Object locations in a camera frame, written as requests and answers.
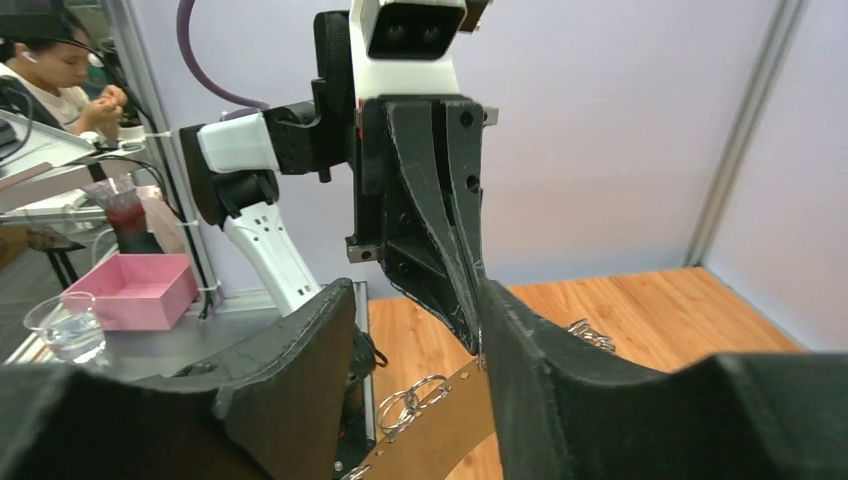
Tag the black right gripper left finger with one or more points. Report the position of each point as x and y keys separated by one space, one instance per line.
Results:
x=268 y=407

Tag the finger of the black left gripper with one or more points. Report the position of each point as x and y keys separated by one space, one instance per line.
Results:
x=415 y=221
x=463 y=134

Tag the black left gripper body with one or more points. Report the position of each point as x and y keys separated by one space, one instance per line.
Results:
x=369 y=175

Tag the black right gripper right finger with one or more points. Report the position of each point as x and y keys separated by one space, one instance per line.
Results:
x=565 y=409

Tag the metal key holder plate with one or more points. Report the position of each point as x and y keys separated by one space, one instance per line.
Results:
x=430 y=427

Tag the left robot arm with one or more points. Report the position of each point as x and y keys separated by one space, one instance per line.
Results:
x=233 y=164

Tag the pink box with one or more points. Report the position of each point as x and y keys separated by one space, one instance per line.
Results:
x=140 y=292

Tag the clear plastic cup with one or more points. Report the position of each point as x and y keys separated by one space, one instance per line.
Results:
x=69 y=326

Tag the person at desk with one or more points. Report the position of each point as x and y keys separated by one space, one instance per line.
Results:
x=54 y=72

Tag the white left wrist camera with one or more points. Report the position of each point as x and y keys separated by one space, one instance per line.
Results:
x=403 y=47

